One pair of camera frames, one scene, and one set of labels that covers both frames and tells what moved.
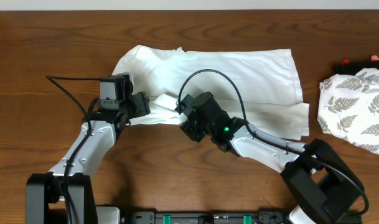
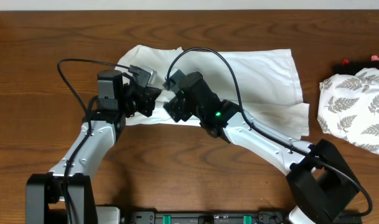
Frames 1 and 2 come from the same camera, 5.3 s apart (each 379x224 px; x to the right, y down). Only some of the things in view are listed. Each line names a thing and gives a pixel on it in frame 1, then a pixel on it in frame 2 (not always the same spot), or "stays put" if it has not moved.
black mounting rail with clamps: [146, 217] stays put
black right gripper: [189, 129] -> [175, 109]
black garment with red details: [352, 67] stays put
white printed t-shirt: [255, 86] stays put
